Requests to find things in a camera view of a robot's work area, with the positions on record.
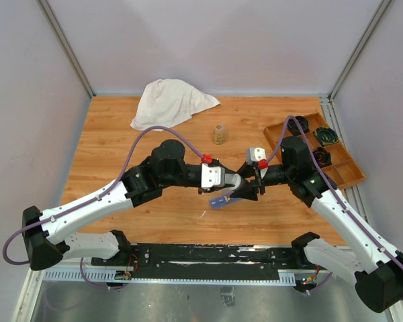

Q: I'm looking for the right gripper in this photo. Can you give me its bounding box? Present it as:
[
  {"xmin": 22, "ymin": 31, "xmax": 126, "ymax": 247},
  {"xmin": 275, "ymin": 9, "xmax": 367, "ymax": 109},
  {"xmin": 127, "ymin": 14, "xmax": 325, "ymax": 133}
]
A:
[{"xmin": 229, "ymin": 160, "xmax": 294, "ymax": 200}]

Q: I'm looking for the white cap pill bottle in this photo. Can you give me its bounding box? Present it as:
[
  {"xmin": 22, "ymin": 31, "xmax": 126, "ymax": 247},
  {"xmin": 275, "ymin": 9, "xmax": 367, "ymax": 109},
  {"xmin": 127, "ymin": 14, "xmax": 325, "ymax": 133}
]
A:
[{"xmin": 224, "ymin": 173, "xmax": 250, "ymax": 191}]

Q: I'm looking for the blue weekly pill organizer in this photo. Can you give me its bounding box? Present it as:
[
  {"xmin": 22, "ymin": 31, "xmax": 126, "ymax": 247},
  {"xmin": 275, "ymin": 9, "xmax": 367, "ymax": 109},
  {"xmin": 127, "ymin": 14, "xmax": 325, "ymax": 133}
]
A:
[{"xmin": 209, "ymin": 195, "xmax": 241, "ymax": 210}]

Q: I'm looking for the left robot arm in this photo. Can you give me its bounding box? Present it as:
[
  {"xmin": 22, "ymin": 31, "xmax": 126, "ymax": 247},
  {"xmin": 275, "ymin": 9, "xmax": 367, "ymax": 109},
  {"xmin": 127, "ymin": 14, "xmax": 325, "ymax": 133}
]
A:
[{"xmin": 22, "ymin": 140, "xmax": 244, "ymax": 271}]

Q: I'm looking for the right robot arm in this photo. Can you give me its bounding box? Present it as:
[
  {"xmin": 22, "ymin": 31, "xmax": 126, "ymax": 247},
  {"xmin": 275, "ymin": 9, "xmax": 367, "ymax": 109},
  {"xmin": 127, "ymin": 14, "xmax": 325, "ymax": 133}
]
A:
[{"xmin": 234, "ymin": 136, "xmax": 403, "ymax": 313}]

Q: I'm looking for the clear glass pill bottle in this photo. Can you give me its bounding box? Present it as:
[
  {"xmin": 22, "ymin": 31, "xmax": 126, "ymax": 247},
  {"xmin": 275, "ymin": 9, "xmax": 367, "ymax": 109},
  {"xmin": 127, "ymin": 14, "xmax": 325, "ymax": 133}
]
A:
[{"xmin": 212, "ymin": 123, "xmax": 227, "ymax": 145}]

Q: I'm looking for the black cup far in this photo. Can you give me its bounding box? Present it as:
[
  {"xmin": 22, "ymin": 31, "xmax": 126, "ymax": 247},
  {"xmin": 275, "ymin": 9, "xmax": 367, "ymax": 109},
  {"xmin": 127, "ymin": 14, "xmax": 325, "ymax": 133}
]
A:
[{"xmin": 287, "ymin": 116, "xmax": 310, "ymax": 136}]

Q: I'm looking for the white cloth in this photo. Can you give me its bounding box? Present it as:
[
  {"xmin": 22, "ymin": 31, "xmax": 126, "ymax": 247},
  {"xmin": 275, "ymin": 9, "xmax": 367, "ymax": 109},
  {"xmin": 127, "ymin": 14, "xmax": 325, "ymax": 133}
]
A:
[{"xmin": 130, "ymin": 78, "xmax": 220, "ymax": 131}]

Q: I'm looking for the green black cup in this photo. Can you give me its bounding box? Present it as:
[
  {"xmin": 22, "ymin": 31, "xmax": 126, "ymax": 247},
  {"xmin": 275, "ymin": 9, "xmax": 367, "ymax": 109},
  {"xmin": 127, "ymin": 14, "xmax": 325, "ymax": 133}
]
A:
[{"xmin": 314, "ymin": 127, "xmax": 339, "ymax": 147}]

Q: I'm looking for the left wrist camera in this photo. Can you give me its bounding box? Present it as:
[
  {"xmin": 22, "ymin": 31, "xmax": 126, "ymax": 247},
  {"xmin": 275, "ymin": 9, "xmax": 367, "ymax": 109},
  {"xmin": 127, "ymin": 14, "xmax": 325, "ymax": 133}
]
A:
[{"xmin": 200, "ymin": 164, "xmax": 226, "ymax": 191}]

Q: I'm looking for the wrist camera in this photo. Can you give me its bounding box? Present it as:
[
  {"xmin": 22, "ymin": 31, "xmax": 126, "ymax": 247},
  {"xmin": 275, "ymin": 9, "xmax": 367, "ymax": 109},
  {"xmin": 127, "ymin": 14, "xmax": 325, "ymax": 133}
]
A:
[
  {"xmin": 200, "ymin": 164, "xmax": 226, "ymax": 191},
  {"xmin": 245, "ymin": 147, "xmax": 268, "ymax": 169}
]

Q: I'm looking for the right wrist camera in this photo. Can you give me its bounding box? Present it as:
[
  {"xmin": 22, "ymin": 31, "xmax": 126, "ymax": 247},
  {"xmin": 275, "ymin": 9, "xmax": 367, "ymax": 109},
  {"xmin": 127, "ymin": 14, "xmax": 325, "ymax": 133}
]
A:
[{"xmin": 245, "ymin": 147, "xmax": 268, "ymax": 169}]

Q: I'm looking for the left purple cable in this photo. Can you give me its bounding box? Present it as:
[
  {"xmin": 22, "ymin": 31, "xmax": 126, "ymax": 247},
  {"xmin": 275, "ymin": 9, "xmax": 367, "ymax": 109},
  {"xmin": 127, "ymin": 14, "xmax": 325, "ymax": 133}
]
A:
[{"xmin": 2, "ymin": 125, "xmax": 212, "ymax": 266}]

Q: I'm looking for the purple cable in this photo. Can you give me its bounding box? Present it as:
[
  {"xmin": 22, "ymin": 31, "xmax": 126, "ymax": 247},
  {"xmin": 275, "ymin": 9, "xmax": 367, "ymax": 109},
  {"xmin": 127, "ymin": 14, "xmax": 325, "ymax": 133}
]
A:
[
  {"xmin": 258, "ymin": 114, "xmax": 403, "ymax": 305},
  {"xmin": 2, "ymin": 125, "xmax": 212, "ymax": 266}
]

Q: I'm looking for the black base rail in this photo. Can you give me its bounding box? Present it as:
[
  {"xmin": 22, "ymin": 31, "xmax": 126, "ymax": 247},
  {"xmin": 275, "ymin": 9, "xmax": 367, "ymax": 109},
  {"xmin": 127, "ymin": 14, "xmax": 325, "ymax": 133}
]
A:
[{"xmin": 43, "ymin": 239, "xmax": 337, "ymax": 288}]

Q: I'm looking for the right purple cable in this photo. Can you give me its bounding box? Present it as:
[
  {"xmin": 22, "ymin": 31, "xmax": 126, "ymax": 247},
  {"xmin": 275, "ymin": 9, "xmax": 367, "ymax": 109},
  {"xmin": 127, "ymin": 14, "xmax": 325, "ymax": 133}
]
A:
[{"xmin": 258, "ymin": 114, "xmax": 403, "ymax": 305}]

